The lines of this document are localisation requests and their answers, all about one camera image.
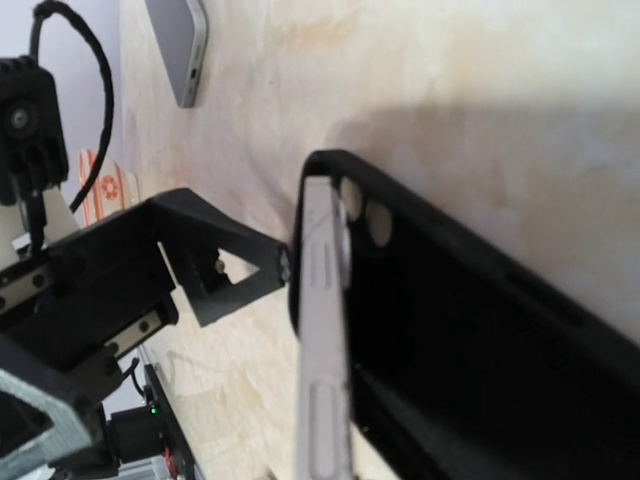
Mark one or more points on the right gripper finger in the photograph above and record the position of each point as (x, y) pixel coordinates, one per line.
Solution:
(50, 415)

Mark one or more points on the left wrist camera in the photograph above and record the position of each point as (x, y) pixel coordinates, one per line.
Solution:
(33, 151)

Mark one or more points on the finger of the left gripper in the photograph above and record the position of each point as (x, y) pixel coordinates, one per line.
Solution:
(221, 264)

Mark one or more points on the black phone case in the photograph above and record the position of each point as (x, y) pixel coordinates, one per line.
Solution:
(467, 365)

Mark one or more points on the red white patterned bowl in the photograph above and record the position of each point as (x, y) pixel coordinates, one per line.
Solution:
(115, 189)

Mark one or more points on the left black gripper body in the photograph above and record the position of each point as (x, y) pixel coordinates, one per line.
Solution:
(84, 300)

